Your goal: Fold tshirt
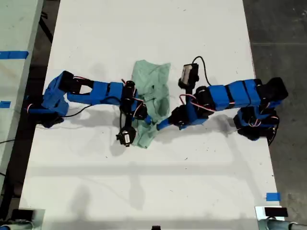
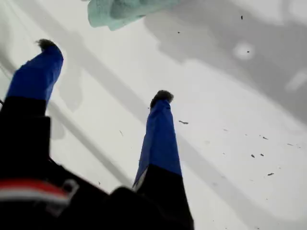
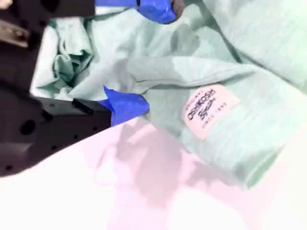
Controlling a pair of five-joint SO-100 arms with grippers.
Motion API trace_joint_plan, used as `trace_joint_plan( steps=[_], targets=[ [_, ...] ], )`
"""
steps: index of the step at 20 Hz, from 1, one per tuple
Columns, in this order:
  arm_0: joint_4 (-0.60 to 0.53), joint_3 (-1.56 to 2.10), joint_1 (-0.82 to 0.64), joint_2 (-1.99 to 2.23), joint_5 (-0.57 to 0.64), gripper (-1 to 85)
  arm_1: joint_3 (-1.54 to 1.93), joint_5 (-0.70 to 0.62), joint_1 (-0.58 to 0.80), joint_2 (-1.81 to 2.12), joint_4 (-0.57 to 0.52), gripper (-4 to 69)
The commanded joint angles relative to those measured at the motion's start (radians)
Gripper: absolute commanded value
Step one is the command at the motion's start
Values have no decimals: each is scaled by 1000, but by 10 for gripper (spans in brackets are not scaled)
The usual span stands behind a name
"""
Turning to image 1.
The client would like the black arm base cable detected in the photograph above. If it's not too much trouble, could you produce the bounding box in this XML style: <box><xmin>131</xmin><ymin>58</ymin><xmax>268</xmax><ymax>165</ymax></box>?
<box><xmin>267</xmin><ymin>126</ymin><xmax>280</xmax><ymax>146</ymax></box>

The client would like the small black box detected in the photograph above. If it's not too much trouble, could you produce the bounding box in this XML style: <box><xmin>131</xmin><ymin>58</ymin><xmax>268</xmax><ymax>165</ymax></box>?
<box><xmin>264</xmin><ymin>207</ymin><xmax>288</xmax><ymax>218</ymax></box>
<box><xmin>11</xmin><ymin>208</ymin><xmax>35</xmax><ymax>220</ymax></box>

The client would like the black camera cable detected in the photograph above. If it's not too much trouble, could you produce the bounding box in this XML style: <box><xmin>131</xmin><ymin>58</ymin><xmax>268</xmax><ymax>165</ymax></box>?
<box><xmin>57</xmin><ymin>104</ymin><xmax>92</xmax><ymax>118</ymax></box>
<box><xmin>192</xmin><ymin>56</ymin><xmax>213</xmax><ymax>86</ymax></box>

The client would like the white metal plate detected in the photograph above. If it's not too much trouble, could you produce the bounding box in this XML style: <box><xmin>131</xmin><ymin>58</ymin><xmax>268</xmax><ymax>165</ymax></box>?
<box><xmin>254</xmin><ymin>206</ymin><xmax>283</xmax><ymax>230</ymax></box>

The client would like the grey metal plate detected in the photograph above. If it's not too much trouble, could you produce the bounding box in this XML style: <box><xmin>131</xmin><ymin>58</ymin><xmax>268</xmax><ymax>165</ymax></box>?
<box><xmin>19</xmin><ymin>208</ymin><xmax>46</xmax><ymax>230</ymax></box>

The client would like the long blue tape strip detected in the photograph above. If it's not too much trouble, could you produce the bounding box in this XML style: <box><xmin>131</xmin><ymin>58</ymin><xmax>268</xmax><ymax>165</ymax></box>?
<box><xmin>0</xmin><ymin>50</ymin><xmax>30</xmax><ymax>60</ymax></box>

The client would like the square blue tape piece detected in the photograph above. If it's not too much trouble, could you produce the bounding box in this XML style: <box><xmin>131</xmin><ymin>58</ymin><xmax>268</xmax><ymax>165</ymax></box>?
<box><xmin>266</xmin><ymin>192</ymin><xmax>281</xmax><ymax>202</ymax></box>

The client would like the pale grey tube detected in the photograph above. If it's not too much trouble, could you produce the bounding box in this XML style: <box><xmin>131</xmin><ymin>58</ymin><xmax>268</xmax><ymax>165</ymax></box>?
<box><xmin>258</xmin><ymin>217</ymin><xmax>307</xmax><ymax>230</ymax></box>
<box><xmin>0</xmin><ymin>219</ymin><xmax>35</xmax><ymax>230</ymax></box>

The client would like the pale green T-shirt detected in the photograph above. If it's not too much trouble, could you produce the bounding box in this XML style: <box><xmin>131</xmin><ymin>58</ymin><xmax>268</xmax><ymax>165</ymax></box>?
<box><xmin>130</xmin><ymin>59</ymin><xmax>172</xmax><ymax>150</ymax></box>

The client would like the pale side table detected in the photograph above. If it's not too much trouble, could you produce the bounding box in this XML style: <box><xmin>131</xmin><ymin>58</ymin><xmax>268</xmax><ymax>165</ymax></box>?
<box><xmin>0</xmin><ymin>0</ymin><xmax>45</xmax><ymax>192</ymax></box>

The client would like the black stand leg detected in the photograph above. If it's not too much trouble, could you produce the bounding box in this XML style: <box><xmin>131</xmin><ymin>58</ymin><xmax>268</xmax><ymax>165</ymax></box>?
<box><xmin>39</xmin><ymin>4</ymin><xmax>55</xmax><ymax>44</ymax></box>

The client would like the black camera box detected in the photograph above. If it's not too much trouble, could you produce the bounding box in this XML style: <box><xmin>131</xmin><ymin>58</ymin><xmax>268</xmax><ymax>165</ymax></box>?
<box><xmin>116</xmin><ymin>126</ymin><xmax>137</xmax><ymax>147</ymax></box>
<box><xmin>177</xmin><ymin>63</ymin><xmax>200</xmax><ymax>88</ymax></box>

